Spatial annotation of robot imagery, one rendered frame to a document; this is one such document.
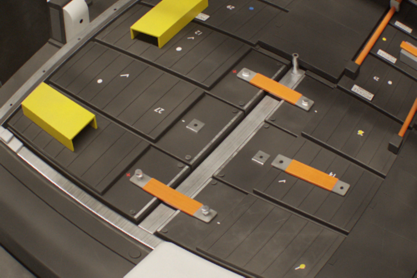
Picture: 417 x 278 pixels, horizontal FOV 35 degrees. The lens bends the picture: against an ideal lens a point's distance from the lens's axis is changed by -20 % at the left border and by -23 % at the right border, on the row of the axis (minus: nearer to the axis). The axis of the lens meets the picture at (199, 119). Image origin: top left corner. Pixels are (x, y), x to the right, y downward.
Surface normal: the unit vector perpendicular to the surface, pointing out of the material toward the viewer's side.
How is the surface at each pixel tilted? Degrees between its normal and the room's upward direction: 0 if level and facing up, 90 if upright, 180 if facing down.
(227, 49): 0
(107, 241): 0
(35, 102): 0
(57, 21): 90
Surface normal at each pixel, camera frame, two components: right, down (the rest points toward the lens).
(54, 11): -0.60, 0.59
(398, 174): -0.06, -0.71
